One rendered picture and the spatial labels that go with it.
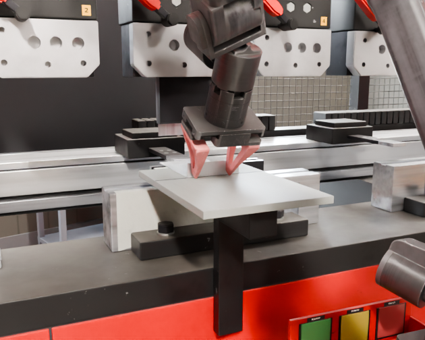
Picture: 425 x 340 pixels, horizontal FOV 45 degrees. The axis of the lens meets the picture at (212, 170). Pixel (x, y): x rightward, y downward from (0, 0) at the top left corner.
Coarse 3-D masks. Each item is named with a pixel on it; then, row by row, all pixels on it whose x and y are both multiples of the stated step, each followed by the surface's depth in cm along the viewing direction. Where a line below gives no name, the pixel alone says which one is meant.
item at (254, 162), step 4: (248, 160) 92; (252, 160) 91; (256, 160) 91; (260, 160) 91; (248, 164) 90; (252, 164) 90; (256, 164) 90; (260, 164) 91; (152, 168) 85; (256, 168) 90; (260, 168) 91
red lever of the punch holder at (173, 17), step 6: (138, 0) 72; (144, 0) 71; (150, 0) 71; (156, 0) 71; (144, 6) 73; (150, 6) 72; (156, 6) 72; (156, 12) 73; (162, 12) 73; (162, 18) 74; (168, 18) 72; (174, 18) 73; (168, 24) 73; (174, 24) 73
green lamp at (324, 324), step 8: (320, 320) 68; (328, 320) 68; (304, 328) 67; (312, 328) 67; (320, 328) 68; (328, 328) 68; (304, 336) 67; (312, 336) 67; (320, 336) 68; (328, 336) 68
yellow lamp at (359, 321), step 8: (360, 312) 70; (368, 312) 70; (344, 320) 69; (352, 320) 70; (360, 320) 70; (344, 328) 69; (352, 328) 70; (360, 328) 70; (344, 336) 70; (352, 336) 70; (360, 336) 71
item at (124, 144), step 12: (132, 132) 102; (144, 132) 102; (156, 132) 103; (120, 144) 105; (132, 144) 100; (144, 144) 101; (156, 144) 102; (168, 144) 103; (180, 144) 105; (132, 156) 101; (144, 156) 102; (156, 156) 103; (168, 156) 92; (180, 156) 92
